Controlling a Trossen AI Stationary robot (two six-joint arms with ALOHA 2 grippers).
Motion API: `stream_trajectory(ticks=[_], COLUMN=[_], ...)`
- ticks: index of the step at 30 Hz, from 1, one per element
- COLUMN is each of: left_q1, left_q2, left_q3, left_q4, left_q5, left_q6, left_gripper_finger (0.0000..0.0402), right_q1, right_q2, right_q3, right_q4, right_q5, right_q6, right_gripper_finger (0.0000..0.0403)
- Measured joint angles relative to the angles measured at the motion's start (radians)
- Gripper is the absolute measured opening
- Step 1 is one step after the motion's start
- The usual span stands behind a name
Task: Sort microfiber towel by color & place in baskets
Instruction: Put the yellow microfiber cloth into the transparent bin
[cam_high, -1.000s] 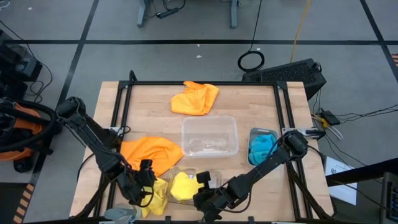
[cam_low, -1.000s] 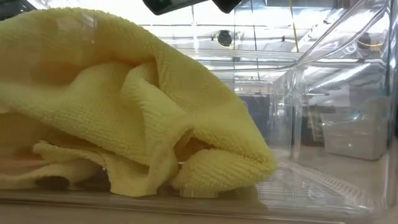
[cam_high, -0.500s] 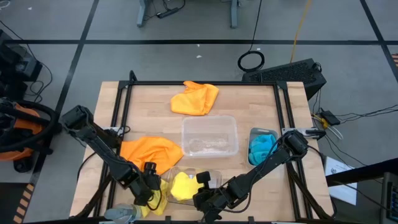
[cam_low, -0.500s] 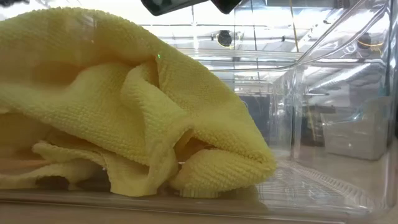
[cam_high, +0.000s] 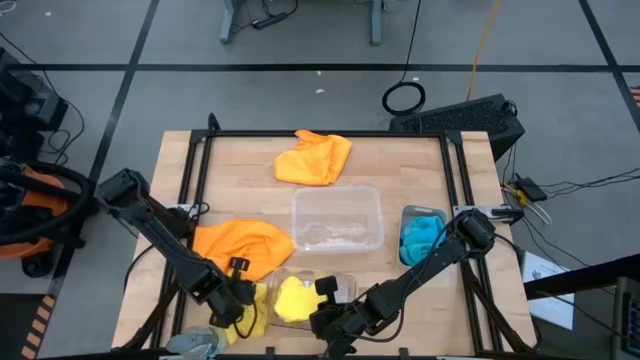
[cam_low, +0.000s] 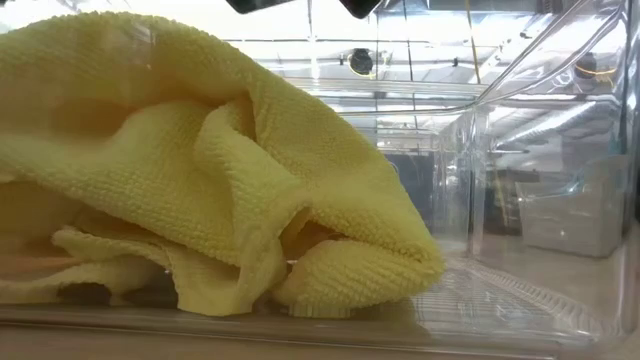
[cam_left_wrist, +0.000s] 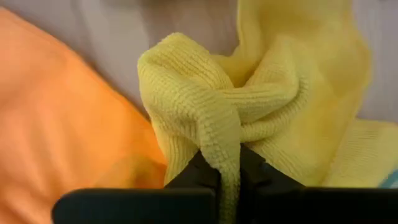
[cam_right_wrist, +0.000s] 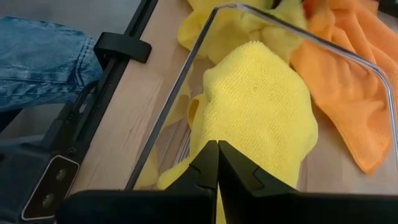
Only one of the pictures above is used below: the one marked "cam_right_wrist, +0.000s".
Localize clear plastic bin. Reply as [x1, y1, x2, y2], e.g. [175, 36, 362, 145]
[124, 2, 398, 192]

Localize yellow microfiber towel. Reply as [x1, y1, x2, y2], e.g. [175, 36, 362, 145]
[177, 0, 308, 65]
[157, 40, 320, 224]

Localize person's leg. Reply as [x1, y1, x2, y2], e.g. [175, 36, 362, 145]
[0, 16, 104, 113]

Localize black aluminium table frame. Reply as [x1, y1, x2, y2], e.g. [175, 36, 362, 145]
[40, 0, 159, 162]

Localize black table-level camera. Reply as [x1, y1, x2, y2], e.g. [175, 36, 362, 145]
[20, 154, 81, 222]

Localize orange microfiber towel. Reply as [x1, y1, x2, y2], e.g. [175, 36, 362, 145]
[290, 0, 398, 175]

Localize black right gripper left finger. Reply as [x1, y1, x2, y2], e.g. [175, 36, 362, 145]
[57, 139, 220, 224]

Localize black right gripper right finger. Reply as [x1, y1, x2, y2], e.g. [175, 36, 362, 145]
[218, 139, 398, 224]

